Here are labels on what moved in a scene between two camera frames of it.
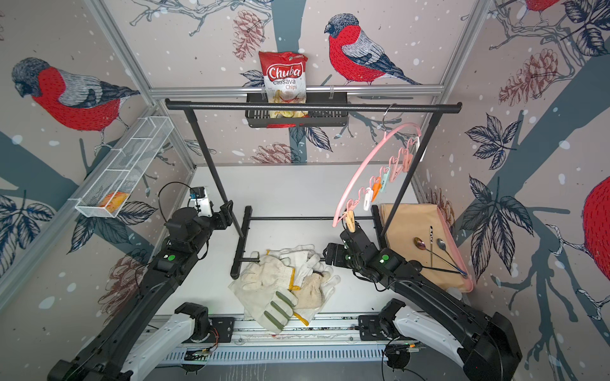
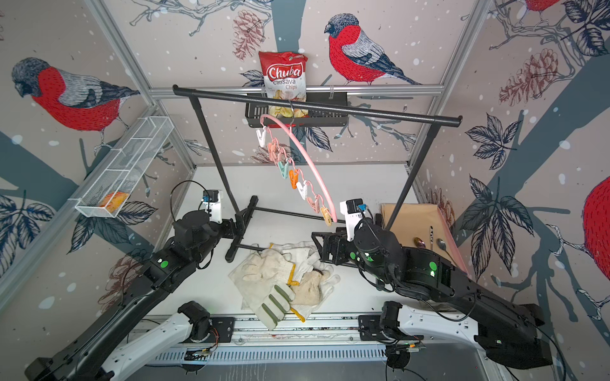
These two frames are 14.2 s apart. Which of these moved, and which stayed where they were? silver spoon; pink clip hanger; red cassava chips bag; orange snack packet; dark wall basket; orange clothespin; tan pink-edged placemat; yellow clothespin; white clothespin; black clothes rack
Moved: pink clip hanger; black clothes rack; yellow clothespin; orange clothespin; white clothespin
Stayed: dark wall basket; red cassava chips bag; orange snack packet; tan pink-edged placemat; silver spoon
